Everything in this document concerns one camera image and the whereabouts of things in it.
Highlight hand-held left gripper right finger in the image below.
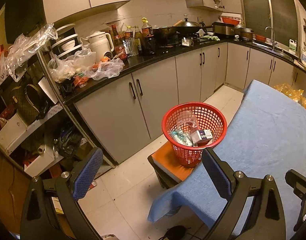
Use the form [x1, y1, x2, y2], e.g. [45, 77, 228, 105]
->
[202, 147, 286, 240]

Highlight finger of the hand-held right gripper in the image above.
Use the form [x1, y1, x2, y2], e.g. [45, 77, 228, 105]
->
[285, 169, 306, 199]
[293, 198, 306, 232]

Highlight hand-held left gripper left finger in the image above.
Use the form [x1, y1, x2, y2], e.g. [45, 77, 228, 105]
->
[20, 147, 104, 240]

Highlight red plastic basket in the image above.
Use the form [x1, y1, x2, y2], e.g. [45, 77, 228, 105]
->
[161, 102, 228, 168]

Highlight blue white box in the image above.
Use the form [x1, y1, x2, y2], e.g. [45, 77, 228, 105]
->
[192, 129, 215, 147]

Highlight teal snack packet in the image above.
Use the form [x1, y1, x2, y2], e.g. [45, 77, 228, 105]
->
[170, 127, 194, 147]

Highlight clear plastic cup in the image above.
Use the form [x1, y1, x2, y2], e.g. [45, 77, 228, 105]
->
[176, 109, 198, 132]

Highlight dark plastic bag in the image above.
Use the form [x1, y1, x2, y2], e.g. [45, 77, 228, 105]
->
[52, 124, 84, 158]

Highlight white cardboard box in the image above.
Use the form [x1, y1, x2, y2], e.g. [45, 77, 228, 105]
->
[0, 112, 29, 153]
[23, 142, 66, 178]

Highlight orange topped stool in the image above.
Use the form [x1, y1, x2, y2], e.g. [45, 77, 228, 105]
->
[147, 140, 202, 191]

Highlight grey lower cabinets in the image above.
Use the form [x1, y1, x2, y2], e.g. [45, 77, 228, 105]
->
[73, 41, 306, 165]

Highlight metal storage shelf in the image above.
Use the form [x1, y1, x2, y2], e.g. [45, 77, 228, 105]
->
[0, 44, 116, 180]

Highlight black round object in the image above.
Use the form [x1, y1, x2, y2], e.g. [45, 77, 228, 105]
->
[165, 225, 191, 240]

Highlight brown patterned handbag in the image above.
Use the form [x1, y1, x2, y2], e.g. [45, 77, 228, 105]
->
[12, 83, 50, 120]

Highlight pile of yellow plastic bags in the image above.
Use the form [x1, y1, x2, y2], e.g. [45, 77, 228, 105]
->
[273, 82, 306, 113]

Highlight crumpled clear plastic bags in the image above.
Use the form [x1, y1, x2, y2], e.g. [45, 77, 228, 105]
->
[47, 49, 125, 83]

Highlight cutting board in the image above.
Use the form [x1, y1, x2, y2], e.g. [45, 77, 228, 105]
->
[293, 59, 306, 75]

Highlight white electric kettle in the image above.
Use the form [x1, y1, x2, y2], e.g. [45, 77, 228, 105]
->
[86, 31, 115, 61]

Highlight white dish rack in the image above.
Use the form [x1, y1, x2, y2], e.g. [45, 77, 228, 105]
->
[50, 23, 84, 61]

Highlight black kitchen countertop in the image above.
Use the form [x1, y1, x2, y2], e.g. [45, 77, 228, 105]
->
[64, 36, 306, 105]

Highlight large clear plastic bag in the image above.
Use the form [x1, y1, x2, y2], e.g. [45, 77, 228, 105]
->
[4, 23, 59, 82]

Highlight white bottle green label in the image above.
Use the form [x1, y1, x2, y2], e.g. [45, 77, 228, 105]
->
[288, 38, 299, 56]

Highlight cluster of sauce bottles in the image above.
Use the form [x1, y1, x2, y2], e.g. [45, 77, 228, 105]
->
[110, 17, 157, 61]

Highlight metal faucet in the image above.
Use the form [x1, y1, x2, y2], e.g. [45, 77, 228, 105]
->
[265, 26, 278, 50]

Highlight black frying wok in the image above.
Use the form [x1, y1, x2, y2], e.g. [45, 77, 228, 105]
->
[152, 26, 180, 47]

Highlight wok with metal lid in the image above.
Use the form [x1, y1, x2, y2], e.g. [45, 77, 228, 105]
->
[176, 14, 203, 34]

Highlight red basin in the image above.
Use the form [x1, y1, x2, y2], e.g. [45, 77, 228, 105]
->
[221, 16, 243, 26]

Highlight kitchen window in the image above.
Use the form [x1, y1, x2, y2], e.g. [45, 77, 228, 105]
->
[238, 0, 300, 42]

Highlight dark cabinet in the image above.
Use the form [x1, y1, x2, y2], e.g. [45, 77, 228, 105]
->
[4, 0, 47, 45]

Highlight grey wall cabinet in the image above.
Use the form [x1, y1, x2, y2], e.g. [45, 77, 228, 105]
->
[41, 0, 132, 26]

